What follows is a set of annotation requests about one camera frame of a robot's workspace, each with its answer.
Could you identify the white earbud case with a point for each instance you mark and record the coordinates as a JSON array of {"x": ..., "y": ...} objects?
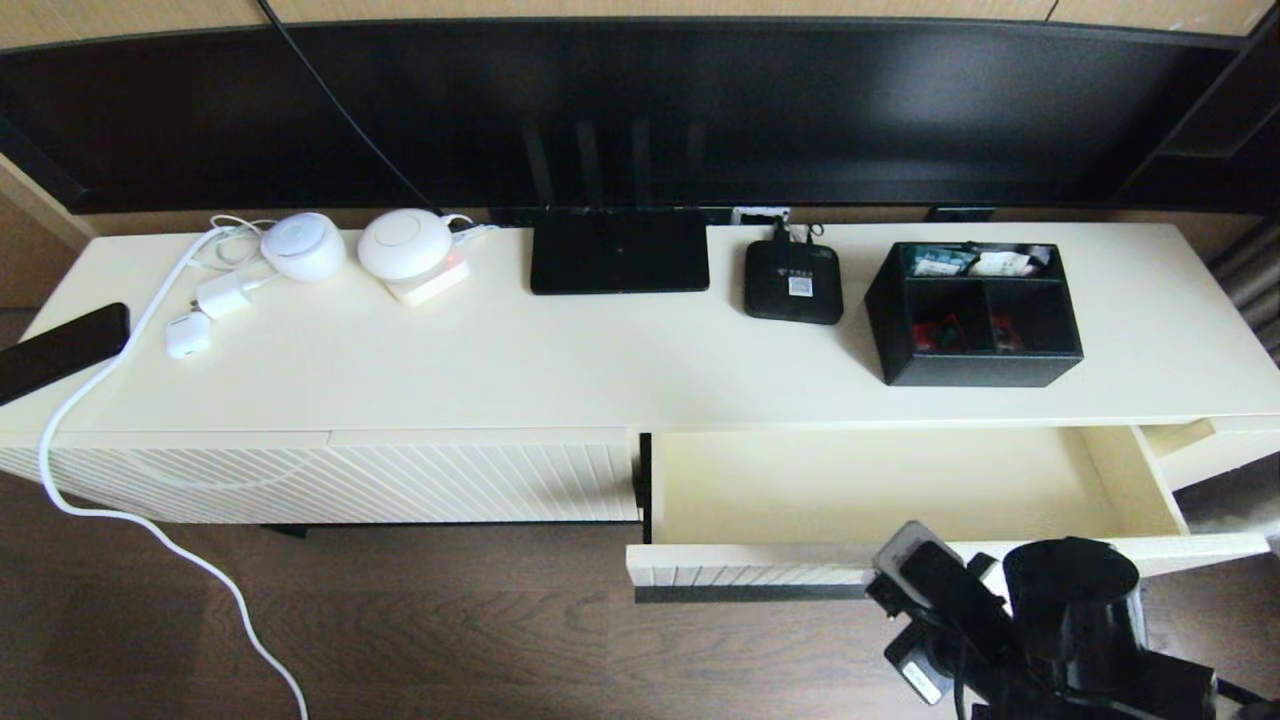
[{"x": 187, "y": 335}]

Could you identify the black router with antennas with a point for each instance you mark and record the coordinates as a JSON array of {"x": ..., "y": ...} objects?
[{"x": 620, "y": 255}]

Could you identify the black smartphone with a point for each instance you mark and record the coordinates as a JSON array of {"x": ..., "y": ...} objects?
[{"x": 60, "y": 352}]

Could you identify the black set-top box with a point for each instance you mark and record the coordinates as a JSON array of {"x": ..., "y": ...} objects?
[{"x": 790, "y": 295}]

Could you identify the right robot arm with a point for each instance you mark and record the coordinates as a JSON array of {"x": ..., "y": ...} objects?
[{"x": 1075, "y": 620}]

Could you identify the white wall socket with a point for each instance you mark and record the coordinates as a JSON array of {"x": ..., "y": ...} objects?
[{"x": 760, "y": 214}]

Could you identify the black compartment organizer box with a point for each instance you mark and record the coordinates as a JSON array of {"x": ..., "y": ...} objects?
[{"x": 975, "y": 372}]

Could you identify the red Nescafe sachet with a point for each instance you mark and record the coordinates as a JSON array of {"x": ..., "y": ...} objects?
[{"x": 1005, "y": 336}]

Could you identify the teal packet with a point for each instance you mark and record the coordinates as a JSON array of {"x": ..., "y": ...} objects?
[{"x": 940, "y": 263}]

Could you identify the white slatted cabinet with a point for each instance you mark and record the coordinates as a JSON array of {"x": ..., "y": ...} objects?
[{"x": 500, "y": 370}]

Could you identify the white and black packet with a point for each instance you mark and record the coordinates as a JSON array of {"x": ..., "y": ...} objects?
[{"x": 1005, "y": 263}]

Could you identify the white dome device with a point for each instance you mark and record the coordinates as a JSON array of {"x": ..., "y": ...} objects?
[{"x": 404, "y": 245}]

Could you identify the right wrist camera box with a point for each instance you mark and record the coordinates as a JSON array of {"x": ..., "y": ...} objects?
[{"x": 915, "y": 560}]

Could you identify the white round smart speaker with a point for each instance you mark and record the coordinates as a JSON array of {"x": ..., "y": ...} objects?
[{"x": 303, "y": 250}]

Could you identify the black flat TV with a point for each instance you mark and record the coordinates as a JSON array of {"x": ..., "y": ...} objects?
[{"x": 800, "y": 110}]

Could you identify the cream ribbed drawer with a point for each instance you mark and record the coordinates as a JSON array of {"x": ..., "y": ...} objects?
[{"x": 800, "y": 490}]

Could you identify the white box with pink edge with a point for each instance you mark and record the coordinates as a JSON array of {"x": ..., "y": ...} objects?
[{"x": 430, "y": 288}]

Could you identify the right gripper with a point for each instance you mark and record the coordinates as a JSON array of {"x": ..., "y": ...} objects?
[{"x": 950, "y": 640}]

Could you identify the white charger adapter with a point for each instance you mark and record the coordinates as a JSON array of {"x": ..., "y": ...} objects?
[{"x": 222, "y": 297}]

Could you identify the black TV foot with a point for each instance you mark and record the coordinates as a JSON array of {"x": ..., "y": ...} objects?
[{"x": 960, "y": 213}]

